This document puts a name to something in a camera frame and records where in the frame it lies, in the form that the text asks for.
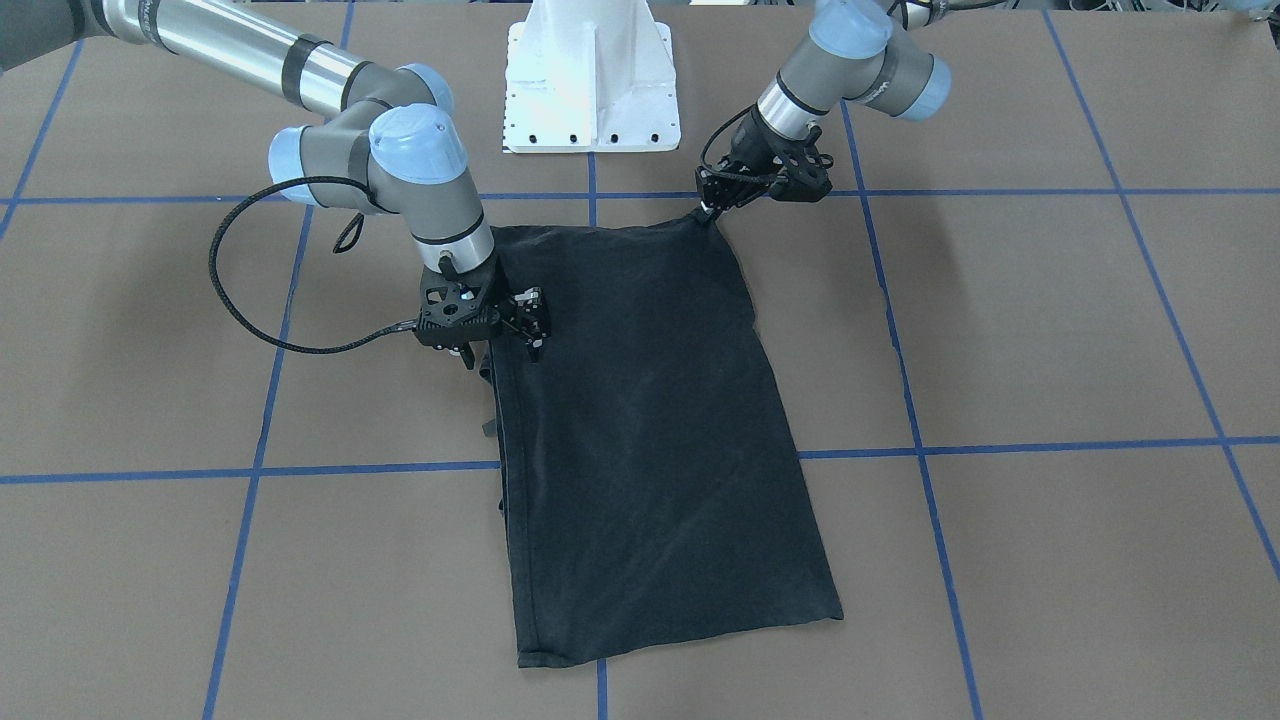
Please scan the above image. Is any brown paper table cover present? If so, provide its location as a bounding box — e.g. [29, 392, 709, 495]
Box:
[0, 0, 1280, 720]

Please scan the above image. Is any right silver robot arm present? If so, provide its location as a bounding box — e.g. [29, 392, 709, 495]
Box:
[1, 1, 550, 368]

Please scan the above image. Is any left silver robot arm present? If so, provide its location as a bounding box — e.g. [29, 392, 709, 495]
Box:
[694, 1, 993, 224]

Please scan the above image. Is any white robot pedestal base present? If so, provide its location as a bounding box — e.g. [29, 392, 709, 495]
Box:
[502, 1, 681, 154]

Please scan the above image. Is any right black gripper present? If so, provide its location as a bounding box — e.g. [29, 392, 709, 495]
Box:
[413, 255, 550, 370]

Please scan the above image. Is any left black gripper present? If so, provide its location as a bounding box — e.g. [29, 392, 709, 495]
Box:
[695, 108, 835, 222]

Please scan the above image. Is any black printed t-shirt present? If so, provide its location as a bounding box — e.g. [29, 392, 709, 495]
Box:
[486, 211, 844, 669]

